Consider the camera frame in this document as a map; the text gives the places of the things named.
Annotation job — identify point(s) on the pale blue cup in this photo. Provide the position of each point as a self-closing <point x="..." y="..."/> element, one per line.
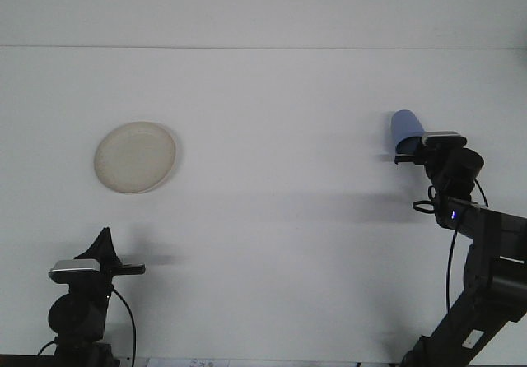
<point x="407" y="122"/>

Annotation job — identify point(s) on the pale round plate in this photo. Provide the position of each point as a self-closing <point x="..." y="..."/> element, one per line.
<point x="133" y="157"/>

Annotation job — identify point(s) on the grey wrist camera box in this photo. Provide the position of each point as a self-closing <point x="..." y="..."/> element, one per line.
<point x="442" y="138"/>
<point x="74" y="266"/>

